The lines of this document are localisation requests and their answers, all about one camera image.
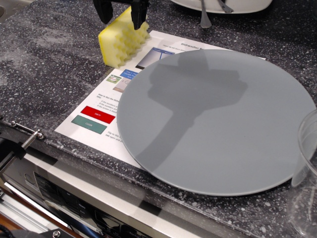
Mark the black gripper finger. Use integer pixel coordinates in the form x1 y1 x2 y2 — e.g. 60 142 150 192
131 0 149 30
93 0 113 24

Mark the yellow sponge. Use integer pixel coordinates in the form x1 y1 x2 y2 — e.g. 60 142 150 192
98 7 150 68

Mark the grey round plate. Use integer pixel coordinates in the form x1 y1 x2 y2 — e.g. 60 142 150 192
117 50 316 196

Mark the white dish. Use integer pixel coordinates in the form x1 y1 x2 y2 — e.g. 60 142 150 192
172 0 272 14

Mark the laminated dishwasher instruction sheet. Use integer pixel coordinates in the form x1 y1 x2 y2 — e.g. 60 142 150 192
56 31 264 171

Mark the metal clamp screw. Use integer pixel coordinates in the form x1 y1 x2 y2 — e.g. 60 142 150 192
0 121 45 175

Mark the stainless steel dishwasher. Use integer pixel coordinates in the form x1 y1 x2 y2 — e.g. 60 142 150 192
1 153 241 238

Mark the clear plastic cup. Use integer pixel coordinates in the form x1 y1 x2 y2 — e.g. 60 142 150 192
287 110 317 238

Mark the metal spoon handle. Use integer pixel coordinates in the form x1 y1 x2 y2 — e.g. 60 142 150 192
200 0 212 28

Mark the metal utensil handle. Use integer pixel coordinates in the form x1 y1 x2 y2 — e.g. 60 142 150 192
218 0 234 13

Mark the black clamp bracket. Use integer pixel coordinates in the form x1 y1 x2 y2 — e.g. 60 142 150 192
0 137 26 162

